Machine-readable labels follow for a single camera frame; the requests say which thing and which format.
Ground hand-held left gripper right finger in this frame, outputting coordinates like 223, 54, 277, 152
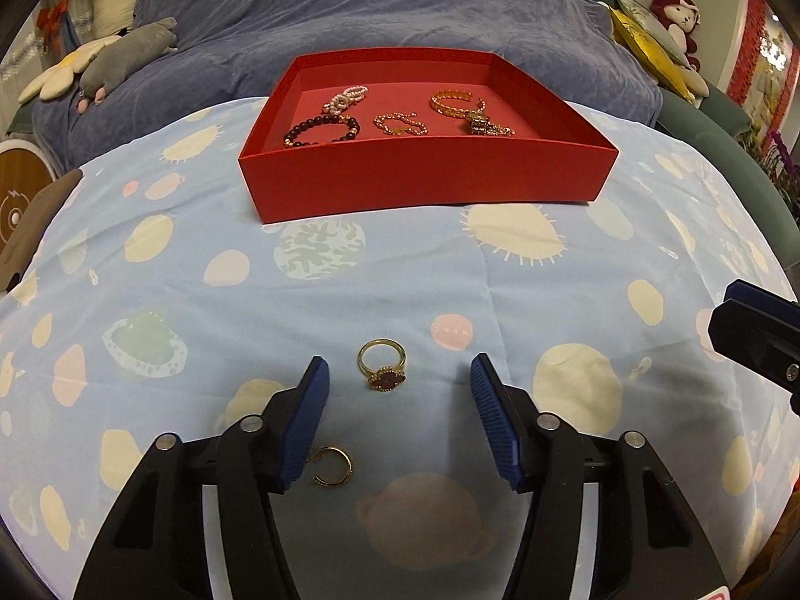
468, 351, 730, 600

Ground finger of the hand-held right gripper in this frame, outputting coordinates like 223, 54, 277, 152
708, 279, 800, 417

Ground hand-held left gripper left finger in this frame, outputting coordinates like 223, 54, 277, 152
73, 355, 331, 600

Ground gold hoop earring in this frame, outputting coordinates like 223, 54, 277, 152
309, 445, 355, 490

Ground gold clover ring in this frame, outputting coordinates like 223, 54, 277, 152
356, 337, 408, 395

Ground red cardboard box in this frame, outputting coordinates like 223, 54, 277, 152
238, 46, 620, 226

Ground black bead bracelet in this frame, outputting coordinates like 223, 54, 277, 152
283, 114, 362, 150

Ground gold watch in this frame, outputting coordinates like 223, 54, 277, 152
465, 109, 517, 140

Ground gold chain bracelet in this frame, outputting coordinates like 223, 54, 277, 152
373, 111, 430, 138

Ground gold bangle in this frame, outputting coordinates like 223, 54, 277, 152
429, 90, 489, 119

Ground pearl bracelet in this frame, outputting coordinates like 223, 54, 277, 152
323, 84, 370, 117

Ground light blue printed sheet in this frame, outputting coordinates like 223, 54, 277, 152
0, 96, 800, 600

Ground purple flowers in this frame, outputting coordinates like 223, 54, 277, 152
748, 130, 800, 202

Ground green sofa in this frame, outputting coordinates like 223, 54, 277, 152
578, 0, 800, 229

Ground yellow pillow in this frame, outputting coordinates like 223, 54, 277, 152
603, 3, 697, 105

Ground red monkey plush toy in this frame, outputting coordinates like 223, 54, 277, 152
648, 0, 711, 92

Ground grey patterned pillow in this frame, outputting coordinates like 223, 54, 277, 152
611, 0, 684, 64

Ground brown flat pad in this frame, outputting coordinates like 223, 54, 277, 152
0, 168, 85, 292

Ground white round wooden-top device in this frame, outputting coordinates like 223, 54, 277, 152
0, 137, 55, 251

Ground grey plush toy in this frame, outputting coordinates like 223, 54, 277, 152
76, 16, 180, 115

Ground blue-grey blanket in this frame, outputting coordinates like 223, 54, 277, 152
31, 0, 664, 170

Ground flower-shaped plush pillow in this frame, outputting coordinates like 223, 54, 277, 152
17, 34, 124, 104

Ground white curtain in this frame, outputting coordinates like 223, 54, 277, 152
0, 0, 95, 79

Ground red bow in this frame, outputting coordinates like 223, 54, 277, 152
34, 0, 70, 33

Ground red patterned frame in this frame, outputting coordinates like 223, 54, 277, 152
726, 0, 800, 115

